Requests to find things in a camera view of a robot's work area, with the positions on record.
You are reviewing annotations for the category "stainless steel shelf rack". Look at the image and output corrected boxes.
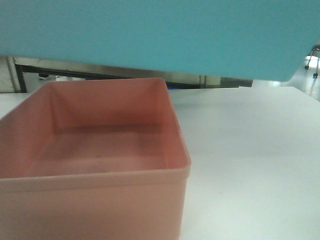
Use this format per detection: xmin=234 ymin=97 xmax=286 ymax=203
xmin=0 ymin=55 xmax=253 ymax=94

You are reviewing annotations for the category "light blue plastic box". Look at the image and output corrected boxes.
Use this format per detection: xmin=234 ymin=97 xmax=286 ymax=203
xmin=0 ymin=0 xmax=320 ymax=81

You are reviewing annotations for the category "pink plastic box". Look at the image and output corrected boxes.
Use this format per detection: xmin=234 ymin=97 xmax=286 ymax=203
xmin=0 ymin=78 xmax=191 ymax=240

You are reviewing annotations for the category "grey office chair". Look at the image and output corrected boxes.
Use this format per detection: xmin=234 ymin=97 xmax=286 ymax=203
xmin=304 ymin=44 xmax=320 ymax=97

